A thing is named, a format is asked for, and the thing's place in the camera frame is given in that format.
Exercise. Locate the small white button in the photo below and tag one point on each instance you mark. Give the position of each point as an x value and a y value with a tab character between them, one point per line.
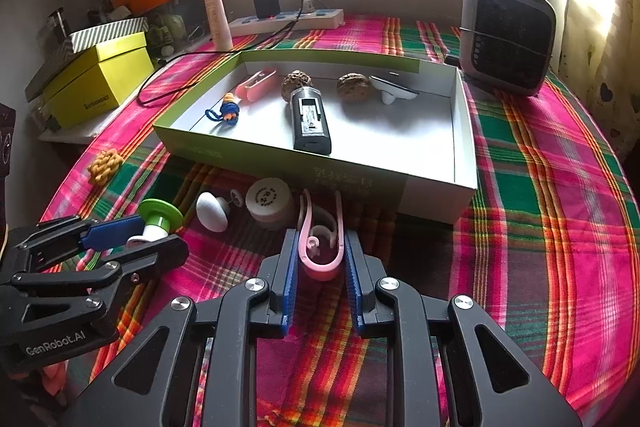
238	198

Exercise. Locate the black charger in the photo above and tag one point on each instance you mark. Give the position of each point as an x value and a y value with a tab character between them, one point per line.
265	3

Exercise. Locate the black rectangular device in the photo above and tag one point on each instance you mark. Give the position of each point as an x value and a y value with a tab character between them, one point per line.
312	142

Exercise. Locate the flat light brown walnut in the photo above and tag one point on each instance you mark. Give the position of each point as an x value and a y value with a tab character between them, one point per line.
354	89

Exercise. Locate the patterned curtain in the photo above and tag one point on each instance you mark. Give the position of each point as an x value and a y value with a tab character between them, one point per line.
600	47

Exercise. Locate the striped box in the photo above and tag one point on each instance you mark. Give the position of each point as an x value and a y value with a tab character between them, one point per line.
110	32

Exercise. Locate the green and white spool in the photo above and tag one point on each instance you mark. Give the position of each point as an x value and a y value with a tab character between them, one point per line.
157	214

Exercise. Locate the white power strip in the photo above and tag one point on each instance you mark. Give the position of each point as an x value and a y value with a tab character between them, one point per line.
320	18

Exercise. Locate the white egg-shaped knob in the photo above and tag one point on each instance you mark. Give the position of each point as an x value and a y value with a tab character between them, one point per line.
212	212

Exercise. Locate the yellow box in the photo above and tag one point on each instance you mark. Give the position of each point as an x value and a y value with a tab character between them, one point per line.
100	82

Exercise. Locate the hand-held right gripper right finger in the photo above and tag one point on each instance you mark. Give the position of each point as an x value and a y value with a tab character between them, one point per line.
354	284

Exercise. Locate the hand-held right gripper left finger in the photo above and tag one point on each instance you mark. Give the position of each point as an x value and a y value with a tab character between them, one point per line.
290	279

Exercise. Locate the white and green cardboard box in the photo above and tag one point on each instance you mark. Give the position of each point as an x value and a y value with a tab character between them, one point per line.
350	187

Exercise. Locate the grey black desk heater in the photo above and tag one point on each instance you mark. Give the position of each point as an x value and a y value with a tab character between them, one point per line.
510	37

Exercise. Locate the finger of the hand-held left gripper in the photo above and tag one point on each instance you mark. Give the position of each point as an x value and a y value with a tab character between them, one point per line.
150	257
112	231

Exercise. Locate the round dark carved walnut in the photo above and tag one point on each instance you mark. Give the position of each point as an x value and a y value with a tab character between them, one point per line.
295	82

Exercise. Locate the pink clip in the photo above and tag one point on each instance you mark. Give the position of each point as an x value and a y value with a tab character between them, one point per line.
320	269
260	87

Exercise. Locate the round white disc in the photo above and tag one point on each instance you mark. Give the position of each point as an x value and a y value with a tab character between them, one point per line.
267	197

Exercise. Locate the cream tube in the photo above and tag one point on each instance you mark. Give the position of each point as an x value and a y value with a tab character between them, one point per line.
217	14

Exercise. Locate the yellow woven knot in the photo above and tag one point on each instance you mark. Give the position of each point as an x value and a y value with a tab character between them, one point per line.
105	166

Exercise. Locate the plaid tablecloth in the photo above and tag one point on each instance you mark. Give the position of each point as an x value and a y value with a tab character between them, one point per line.
525	207

